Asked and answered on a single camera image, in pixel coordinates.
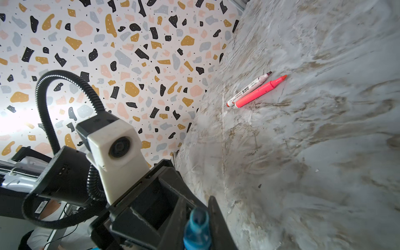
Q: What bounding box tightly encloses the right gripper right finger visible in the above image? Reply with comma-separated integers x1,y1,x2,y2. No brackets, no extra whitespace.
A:
208,196,238,250

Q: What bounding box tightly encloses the blue pen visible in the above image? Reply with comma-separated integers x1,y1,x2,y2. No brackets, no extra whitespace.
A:
183,207,211,250

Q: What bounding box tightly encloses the red pink marker pen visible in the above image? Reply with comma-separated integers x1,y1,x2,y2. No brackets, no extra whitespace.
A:
234,75,287,108

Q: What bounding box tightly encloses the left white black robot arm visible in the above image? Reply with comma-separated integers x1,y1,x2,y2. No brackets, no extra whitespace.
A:
2,147,214,250

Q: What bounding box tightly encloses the black corrugated cable conduit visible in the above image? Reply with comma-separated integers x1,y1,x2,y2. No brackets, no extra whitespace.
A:
21,69,108,230

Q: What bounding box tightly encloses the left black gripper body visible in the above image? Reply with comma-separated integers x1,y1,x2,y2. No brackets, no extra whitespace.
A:
89,159,207,250

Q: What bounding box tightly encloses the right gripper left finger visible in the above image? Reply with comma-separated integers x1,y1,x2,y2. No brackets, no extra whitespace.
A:
157,197,187,250

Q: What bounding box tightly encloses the thin white red pen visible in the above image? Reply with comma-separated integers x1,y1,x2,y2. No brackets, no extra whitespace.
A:
227,71,272,107

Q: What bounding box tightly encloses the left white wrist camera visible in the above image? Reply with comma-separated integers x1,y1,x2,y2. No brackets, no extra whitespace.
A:
76,111,150,205

